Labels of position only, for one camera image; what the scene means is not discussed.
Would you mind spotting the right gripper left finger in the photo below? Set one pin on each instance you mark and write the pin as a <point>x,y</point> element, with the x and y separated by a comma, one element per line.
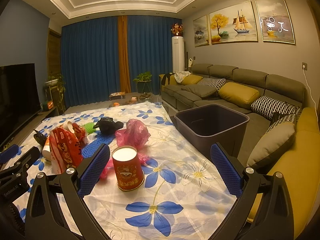
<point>44,218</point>

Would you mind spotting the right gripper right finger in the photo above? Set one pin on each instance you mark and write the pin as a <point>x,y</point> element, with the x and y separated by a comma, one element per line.
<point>262,209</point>

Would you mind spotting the red printed plastic bag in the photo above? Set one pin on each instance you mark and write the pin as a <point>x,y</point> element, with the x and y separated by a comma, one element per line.
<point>63,147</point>

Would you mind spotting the blue foam net sleeve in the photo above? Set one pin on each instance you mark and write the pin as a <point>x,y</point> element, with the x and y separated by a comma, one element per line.
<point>92,147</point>

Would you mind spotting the red paper cup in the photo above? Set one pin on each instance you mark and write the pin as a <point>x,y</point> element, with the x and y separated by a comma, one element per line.
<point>127,168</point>

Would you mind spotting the green foam net sleeve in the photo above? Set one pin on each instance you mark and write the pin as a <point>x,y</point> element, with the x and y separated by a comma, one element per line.
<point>89,127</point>

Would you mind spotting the dark plastic trash bin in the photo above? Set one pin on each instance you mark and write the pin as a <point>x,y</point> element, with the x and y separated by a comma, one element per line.
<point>203,126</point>

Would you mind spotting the tv cabinet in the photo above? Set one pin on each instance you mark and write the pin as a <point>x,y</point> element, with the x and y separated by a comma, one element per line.
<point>22,133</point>

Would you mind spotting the black crumpled bag left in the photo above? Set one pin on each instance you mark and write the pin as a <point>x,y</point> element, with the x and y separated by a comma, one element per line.
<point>40,138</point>

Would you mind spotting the yellow sofa armrest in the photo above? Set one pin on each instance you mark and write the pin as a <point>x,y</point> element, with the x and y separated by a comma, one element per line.
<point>299,164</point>

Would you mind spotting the black television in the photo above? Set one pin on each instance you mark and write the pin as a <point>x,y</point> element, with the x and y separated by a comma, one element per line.
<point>19,98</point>

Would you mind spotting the grey white near cushion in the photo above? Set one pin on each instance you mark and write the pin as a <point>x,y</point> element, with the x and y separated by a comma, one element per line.
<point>271,147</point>

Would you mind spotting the orange glowing device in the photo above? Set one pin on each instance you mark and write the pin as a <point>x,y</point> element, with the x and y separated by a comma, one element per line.
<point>48,105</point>

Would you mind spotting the floral white blue tablecloth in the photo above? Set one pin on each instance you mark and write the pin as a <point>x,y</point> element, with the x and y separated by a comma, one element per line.
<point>182,196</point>

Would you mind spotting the houndstooth patterned cushion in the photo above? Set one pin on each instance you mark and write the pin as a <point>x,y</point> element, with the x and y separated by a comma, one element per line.
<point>283,119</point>

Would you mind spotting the black plastic bag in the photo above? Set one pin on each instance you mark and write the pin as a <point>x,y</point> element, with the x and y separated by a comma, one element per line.
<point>108,126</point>

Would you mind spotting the plant on tv stand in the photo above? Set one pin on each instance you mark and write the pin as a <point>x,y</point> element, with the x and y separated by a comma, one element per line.
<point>55,89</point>

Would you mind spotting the black white patterned cushion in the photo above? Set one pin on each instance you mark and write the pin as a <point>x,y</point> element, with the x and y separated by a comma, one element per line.
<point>266,106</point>

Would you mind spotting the grey sectional sofa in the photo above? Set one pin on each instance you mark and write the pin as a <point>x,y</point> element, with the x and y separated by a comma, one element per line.
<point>271,85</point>

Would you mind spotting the pink plastic bag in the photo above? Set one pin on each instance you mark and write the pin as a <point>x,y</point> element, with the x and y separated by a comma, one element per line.
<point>135,134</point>

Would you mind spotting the yellow cushion middle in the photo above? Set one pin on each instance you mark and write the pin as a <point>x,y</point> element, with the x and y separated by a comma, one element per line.
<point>238,94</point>

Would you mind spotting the yellow cushion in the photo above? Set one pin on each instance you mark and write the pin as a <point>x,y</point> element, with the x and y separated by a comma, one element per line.
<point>191,80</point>
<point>238,94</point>

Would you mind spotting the blue curtains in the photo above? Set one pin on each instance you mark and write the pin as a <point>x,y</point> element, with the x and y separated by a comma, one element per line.
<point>89,55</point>

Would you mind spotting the box on coffee table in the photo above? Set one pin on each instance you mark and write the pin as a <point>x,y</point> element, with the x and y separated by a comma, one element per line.
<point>117,95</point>

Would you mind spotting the grey flat cushion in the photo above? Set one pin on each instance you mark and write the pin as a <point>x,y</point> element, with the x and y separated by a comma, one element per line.
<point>200,90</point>

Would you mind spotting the orange curtain strip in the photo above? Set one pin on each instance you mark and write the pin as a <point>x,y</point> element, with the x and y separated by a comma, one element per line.
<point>124,72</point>

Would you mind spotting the far patterned cushion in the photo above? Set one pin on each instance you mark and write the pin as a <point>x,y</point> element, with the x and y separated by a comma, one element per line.
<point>213,82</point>

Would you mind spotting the potted green plant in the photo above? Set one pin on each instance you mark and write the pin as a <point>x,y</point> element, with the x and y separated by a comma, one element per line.
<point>143,82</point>

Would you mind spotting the far yellow cushion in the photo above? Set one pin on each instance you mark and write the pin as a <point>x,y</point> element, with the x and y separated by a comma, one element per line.
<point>191,80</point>

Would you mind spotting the white cloth on sofa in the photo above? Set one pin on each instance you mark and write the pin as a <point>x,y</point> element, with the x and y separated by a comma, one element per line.
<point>180,76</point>

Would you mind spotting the right framed painting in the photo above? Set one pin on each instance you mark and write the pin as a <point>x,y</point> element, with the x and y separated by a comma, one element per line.
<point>275,21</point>

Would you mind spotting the white standing air conditioner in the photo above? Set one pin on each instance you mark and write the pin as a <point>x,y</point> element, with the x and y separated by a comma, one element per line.
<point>177,54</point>

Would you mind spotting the sailboat tree painting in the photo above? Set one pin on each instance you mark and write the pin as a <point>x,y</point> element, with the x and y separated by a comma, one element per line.
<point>235,23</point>

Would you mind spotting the small left painting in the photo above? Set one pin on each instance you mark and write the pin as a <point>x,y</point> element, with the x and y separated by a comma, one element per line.
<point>201,32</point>

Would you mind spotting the golden flower ornament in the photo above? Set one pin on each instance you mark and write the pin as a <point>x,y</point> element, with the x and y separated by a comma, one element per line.
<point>177,29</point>

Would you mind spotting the wall socket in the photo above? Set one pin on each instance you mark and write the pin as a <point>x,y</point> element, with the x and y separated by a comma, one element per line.
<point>304,66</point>

